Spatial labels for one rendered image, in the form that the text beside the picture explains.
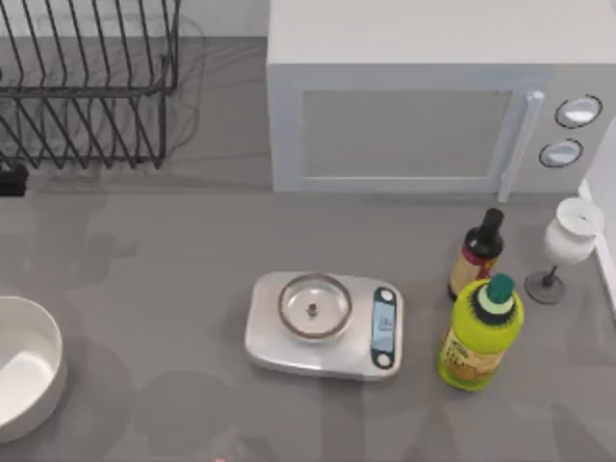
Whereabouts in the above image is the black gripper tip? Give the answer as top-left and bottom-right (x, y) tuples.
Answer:
(0, 164), (29, 196)

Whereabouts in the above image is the pale microwave oven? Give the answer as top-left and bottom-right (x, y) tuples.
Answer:
(266, 0), (616, 195)

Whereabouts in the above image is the yellow-green bottle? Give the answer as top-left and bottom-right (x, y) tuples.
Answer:
(436, 272), (525, 393)

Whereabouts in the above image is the black wire dish rack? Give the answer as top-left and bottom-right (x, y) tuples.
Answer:
(0, 0), (183, 170)

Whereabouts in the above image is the large microwave knob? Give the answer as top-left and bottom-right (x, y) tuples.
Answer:
(553, 94), (604, 130)

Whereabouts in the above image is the white goblet with grey base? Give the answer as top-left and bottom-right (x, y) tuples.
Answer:
(524, 196), (605, 305)

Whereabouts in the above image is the silver kitchen scale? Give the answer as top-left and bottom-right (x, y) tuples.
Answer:
(244, 270), (404, 382)

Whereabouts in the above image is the microwave door handle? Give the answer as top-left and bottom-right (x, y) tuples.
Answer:
(498, 90), (546, 203)

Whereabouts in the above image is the small microwave knob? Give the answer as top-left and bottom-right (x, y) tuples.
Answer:
(538, 138), (585, 169)

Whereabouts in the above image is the dark brown bottle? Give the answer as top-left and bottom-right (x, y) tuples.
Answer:
(447, 207), (505, 303)

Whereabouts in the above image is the white bowl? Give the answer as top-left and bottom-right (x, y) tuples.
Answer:
(0, 295), (68, 432)

